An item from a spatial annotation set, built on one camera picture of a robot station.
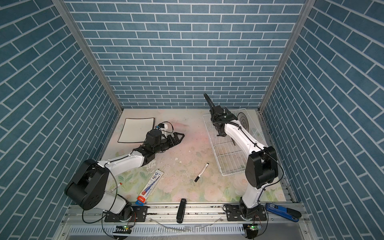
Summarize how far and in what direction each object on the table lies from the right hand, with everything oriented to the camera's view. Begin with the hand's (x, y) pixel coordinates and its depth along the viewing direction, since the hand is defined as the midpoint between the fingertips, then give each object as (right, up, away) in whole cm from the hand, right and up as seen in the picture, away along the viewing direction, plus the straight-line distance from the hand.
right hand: (229, 127), depth 88 cm
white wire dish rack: (+2, -19, +4) cm, 19 cm away
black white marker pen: (-16, -27, -1) cm, 31 cm away
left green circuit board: (-55, -50, -16) cm, 76 cm away
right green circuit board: (+8, -49, -17) cm, 52 cm away
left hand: (-28, -6, -2) cm, 29 cm away
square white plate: (-65, -3, +19) cm, 68 cm away
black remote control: (-27, -42, -14) cm, 52 cm away
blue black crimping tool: (+25, -41, -16) cm, 51 cm away
